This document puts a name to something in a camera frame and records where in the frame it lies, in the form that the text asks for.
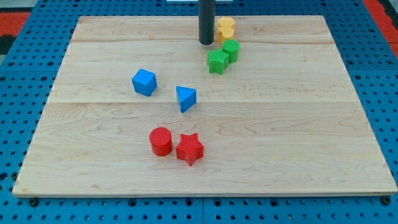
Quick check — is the yellow heart block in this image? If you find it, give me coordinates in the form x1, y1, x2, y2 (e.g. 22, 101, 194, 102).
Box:
218, 27, 234, 45

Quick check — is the yellow hexagon block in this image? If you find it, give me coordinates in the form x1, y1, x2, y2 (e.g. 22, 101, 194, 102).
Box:
217, 16, 235, 29

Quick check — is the blue triangle block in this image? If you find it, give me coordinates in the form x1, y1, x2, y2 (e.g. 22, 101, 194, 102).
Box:
176, 86, 197, 113

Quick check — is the red star block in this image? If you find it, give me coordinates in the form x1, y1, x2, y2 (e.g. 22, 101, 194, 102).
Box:
175, 133, 204, 166

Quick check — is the red cylinder block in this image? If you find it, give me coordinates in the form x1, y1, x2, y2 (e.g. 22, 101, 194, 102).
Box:
149, 127, 173, 156

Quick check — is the green star block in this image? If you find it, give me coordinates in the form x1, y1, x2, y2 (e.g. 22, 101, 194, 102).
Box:
207, 49, 229, 75

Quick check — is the light wooden board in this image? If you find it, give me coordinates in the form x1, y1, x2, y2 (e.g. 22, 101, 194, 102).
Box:
13, 16, 397, 198

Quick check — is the blue cube block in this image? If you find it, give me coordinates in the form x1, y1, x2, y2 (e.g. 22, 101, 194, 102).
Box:
132, 68, 157, 96

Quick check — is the green cylinder block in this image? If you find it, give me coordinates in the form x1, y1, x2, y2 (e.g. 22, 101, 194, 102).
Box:
222, 39, 240, 63

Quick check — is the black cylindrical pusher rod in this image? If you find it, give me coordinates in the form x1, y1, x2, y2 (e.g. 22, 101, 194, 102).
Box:
198, 0, 215, 45

